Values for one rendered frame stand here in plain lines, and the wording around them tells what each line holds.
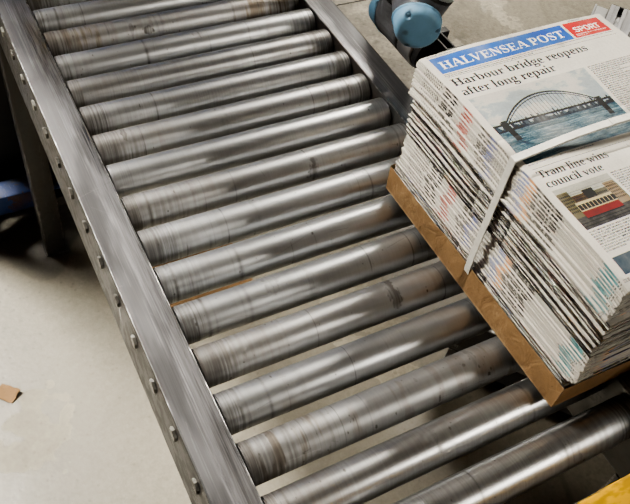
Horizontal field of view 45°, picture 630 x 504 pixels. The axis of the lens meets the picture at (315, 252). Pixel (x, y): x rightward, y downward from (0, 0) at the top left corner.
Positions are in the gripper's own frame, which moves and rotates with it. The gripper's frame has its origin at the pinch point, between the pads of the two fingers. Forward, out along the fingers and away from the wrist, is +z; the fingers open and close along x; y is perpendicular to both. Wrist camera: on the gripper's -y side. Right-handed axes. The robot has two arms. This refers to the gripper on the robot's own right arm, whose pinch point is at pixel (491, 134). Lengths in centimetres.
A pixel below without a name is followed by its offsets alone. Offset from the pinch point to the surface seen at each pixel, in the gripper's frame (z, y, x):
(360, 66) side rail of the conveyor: -18.9, 3.2, -14.7
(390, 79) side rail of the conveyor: -14.3, 3.3, -11.7
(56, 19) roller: -48, 2, -56
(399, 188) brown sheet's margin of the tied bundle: 10.3, 6.9, -26.2
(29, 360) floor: -38, -78, -75
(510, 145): 23.9, 26.5, -25.5
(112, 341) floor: -35, -78, -57
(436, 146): 14.3, 18.1, -26.2
